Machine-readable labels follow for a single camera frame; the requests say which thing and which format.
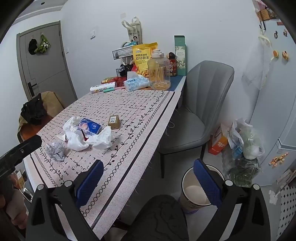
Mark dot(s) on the brown paper bag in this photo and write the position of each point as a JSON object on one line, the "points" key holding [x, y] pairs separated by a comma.
{"points": [[54, 102]]}

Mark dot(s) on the black mesh basket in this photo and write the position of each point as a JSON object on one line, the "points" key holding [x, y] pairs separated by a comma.
{"points": [[124, 69]]}

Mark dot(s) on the long orange fridge magnet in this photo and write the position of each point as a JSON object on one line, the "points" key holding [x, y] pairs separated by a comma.
{"points": [[278, 159]]}

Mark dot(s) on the black white checkered mat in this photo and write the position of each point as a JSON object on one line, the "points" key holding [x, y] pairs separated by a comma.
{"points": [[286, 208]]}

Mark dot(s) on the white printed tote bag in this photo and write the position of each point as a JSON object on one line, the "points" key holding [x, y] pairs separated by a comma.
{"points": [[135, 34]]}

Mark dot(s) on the person's left hand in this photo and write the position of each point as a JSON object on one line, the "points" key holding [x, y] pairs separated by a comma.
{"points": [[18, 208]]}

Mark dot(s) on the clear plastic water jug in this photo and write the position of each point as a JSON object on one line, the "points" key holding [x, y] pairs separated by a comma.
{"points": [[159, 74]]}

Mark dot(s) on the yellow brown fridge magnet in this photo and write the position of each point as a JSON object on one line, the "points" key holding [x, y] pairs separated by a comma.
{"points": [[285, 55]]}

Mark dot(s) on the pink marker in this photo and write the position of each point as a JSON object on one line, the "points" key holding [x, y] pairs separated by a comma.
{"points": [[119, 87]]}

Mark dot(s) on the plastic bag of vegetables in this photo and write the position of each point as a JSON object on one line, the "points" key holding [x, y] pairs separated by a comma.
{"points": [[245, 150]]}

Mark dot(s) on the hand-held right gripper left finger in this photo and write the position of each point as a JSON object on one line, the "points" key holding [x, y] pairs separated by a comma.
{"points": [[89, 184]]}

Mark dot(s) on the red tin can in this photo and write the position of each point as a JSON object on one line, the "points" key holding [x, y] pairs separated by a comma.
{"points": [[173, 67]]}

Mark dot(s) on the black patterned stool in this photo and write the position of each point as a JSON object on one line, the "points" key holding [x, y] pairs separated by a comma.
{"points": [[161, 220]]}

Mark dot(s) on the black bag on chair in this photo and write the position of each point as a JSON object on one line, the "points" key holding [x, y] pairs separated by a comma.
{"points": [[32, 111]]}

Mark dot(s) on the yellow snack bag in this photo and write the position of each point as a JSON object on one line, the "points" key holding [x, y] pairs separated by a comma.
{"points": [[142, 60]]}

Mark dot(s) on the grey upholstered chair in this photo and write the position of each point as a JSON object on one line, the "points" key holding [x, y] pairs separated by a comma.
{"points": [[203, 92]]}

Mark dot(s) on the bicycle fridge magnet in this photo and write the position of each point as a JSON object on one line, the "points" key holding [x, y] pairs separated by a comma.
{"points": [[275, 34]]}

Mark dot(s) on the grey door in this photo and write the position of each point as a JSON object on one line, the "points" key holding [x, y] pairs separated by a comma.
{"points": [[46, 69]]}

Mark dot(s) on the white roll of bags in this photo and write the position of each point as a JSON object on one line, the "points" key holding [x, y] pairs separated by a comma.
{"points": [[101, 88]]}

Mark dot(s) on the white round bin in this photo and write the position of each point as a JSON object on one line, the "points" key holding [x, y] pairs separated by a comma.
{"points": [[196, 194]]}

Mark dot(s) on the mint green marker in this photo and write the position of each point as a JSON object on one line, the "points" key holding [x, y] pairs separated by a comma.
{"points": [[108, 90]]}

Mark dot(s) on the white refrigerator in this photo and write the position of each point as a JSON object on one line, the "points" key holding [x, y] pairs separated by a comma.
{"points": [[272, 104]]}

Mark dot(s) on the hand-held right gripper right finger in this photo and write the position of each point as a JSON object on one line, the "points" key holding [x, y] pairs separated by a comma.
{"points": [[207, 183]]}

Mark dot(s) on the clear hanging plastic bag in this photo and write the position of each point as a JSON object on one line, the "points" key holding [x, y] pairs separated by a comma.
{"points": [[254, 74]]}

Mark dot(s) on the orange brown chair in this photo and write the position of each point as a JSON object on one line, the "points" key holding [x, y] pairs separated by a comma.
{"points": [[27, 133]]}

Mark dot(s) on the small cardboard box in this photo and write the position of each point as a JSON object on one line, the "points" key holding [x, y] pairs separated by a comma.
{"points": [[114, 122]]}

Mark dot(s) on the white plastic bag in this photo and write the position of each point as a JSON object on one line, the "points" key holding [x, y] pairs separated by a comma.
{"points": [[76, 141]]}

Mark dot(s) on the red packets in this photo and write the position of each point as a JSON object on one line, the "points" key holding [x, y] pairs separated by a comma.
{"points": [[111, 80]]}

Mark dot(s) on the white light switch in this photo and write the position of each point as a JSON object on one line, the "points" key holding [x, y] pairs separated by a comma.
{"points": [[93, 34]]}

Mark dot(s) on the brown cardboard carton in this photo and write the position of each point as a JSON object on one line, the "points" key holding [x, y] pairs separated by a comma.
{"points": [[20, 180]]}

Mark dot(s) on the black hanging hat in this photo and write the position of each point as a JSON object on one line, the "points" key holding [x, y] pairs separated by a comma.
{"points": [[32, 47]]}

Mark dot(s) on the green hanging cloth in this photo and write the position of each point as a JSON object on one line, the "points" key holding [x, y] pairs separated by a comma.
{"points": [[42, 45]]}

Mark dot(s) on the blue white tissue pack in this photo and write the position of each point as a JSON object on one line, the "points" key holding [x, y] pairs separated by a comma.
{"points": [[136, 84]]}

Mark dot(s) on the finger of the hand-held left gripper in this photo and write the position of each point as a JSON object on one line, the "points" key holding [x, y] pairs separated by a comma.
{"points": [[23, 148]]}

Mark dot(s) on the tall green box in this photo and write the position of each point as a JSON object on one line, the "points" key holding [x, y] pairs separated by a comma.
{"points": [[180, 53]]}

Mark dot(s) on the crumpled clear foil wrapper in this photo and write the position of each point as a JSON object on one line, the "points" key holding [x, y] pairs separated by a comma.
{"points": [[55, 151]]}

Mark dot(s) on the burger fridge magnet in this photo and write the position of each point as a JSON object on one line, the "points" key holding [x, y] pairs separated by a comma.
{"points": [[275, 53]]}

